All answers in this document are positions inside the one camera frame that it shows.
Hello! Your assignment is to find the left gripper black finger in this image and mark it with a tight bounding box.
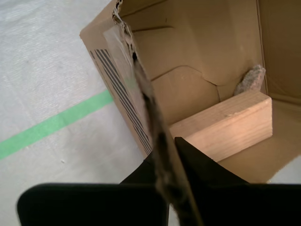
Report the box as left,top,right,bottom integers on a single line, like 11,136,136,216
174,137,301,226
16,155,170,226

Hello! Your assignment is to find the light wooden block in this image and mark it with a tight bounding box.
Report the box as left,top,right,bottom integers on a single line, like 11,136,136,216
169,91,273,162

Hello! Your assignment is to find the speckled granite rock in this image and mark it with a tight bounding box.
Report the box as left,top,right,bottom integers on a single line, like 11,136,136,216
233,65,266,96

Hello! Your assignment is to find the brown cardboard box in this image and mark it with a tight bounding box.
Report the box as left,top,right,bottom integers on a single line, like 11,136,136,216
79,0,301,226

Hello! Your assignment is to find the green tape strip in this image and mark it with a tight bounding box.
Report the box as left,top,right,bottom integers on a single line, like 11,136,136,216
0,91,114,160

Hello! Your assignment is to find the white table cloth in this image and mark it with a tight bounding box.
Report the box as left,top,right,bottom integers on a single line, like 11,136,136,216
0,0,301,226

